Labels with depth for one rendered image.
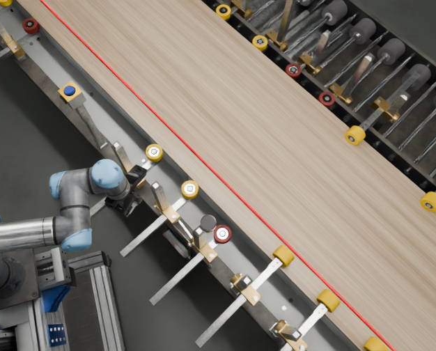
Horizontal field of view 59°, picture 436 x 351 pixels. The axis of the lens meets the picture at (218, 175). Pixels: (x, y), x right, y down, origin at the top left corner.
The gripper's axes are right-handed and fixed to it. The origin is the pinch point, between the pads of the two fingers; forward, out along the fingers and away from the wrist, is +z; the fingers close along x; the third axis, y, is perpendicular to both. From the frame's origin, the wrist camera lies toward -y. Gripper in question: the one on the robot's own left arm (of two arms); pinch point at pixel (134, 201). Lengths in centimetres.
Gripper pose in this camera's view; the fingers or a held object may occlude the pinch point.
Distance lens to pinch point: 138.7
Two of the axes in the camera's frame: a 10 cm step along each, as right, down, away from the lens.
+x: 9.0, 4.2, -1.4
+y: -4.4, 8.4, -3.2
